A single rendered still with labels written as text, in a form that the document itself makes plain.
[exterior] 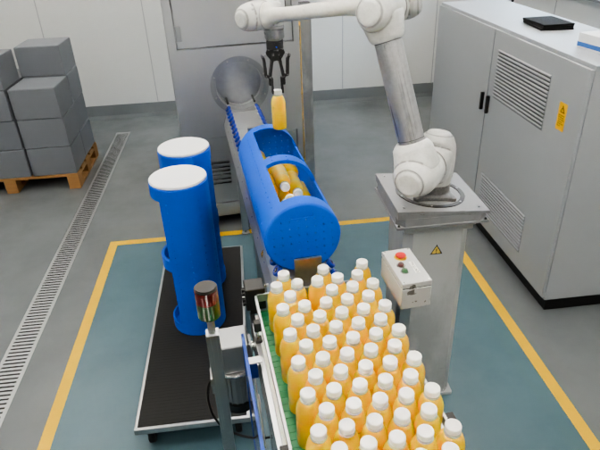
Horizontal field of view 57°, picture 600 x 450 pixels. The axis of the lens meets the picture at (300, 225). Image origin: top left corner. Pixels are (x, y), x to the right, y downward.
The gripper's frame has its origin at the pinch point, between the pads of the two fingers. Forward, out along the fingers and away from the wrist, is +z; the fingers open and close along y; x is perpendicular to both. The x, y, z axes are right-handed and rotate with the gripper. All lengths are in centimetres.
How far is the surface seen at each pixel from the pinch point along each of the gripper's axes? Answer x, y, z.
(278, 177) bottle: 36.9, 7.6, 28.3
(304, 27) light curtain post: -63, -27, -13
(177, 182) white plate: 2, 51, 41
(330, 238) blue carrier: 77, -5, 37
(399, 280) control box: 111, -18, 35
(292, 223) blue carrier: 77, 9, 29
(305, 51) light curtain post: -63, -27, 0
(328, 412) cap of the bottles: 156, 16, 36
